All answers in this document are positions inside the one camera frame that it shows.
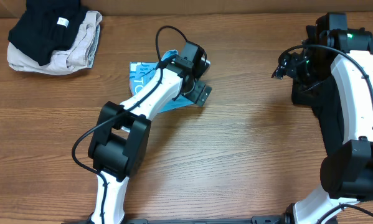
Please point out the black garment on right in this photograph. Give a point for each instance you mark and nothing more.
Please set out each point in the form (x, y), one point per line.
(343, 103)

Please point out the folded beige garment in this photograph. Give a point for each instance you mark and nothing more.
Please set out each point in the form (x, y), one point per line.
(81, 54)

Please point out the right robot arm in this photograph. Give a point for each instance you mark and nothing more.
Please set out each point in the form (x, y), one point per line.
(346, 180)

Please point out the folded black garment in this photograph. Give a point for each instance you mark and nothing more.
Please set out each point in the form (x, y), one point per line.
(46, 26)

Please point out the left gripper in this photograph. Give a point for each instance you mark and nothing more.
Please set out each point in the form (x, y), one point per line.
(202, 93)

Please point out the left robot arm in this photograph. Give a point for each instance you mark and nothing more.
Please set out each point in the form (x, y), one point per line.
(121, 135)

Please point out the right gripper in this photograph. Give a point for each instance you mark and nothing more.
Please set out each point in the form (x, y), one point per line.
(286, 65)

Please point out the light blue t-shirt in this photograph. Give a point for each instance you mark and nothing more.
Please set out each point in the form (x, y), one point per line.
(141, 73)

